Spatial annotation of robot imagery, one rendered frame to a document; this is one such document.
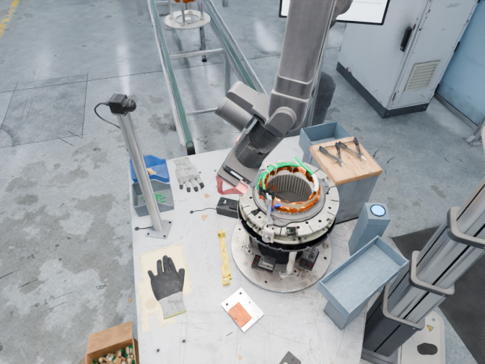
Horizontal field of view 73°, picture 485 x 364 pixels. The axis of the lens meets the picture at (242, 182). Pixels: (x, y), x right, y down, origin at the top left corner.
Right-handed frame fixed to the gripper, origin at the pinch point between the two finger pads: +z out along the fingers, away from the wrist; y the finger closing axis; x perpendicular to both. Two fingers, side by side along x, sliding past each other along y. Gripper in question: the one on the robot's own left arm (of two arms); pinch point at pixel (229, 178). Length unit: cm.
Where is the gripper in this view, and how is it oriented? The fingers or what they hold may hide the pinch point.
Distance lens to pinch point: 72.4
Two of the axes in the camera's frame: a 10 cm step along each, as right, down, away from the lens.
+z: -4.4, 4.8, 7.6
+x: 8.2, 5.5, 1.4
